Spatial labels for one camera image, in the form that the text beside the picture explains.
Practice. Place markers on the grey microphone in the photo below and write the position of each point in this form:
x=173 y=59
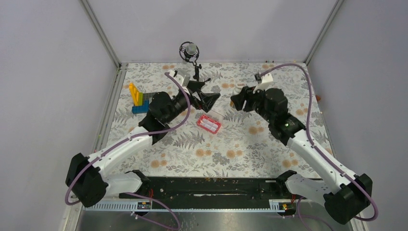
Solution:
x=189 y=52

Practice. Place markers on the white pill bottle orange label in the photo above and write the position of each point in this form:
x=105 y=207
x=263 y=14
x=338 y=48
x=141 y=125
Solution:
x=238 y=88

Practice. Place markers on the floral patterned mat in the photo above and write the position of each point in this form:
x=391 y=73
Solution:
x=243 y=147

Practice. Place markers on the blue lego block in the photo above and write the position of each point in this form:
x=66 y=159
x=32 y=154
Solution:
x=142 y=108

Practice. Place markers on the grey lego baseplate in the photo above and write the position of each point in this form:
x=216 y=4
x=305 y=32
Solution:
x=148 y=97

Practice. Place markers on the red pill organizer box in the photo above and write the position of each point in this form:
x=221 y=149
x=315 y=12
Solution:
x=211 y=121

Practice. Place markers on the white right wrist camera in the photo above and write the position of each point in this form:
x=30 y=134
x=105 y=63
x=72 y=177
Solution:
x=263 y=82

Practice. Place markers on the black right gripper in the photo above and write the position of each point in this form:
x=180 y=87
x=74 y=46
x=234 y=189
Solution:
x=247 y=93

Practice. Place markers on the yellow lego block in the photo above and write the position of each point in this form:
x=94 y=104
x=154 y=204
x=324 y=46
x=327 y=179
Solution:
x=136 y=95

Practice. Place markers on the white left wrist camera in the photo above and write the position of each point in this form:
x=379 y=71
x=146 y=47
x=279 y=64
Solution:
x=181 y=77

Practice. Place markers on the black microphone tripod stand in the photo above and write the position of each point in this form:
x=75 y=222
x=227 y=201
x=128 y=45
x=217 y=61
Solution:
x=196 y=77

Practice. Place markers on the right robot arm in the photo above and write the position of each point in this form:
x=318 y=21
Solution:
x=342 y=192

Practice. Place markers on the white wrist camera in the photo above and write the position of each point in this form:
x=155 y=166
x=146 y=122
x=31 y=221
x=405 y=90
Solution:
x=263 y=82
x=181 y=77

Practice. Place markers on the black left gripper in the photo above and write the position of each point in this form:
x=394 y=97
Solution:
x=207 y=99

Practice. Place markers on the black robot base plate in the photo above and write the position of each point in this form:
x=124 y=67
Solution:
x=257 y=188

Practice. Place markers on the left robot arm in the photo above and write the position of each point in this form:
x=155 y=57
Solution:
x=89 y=178

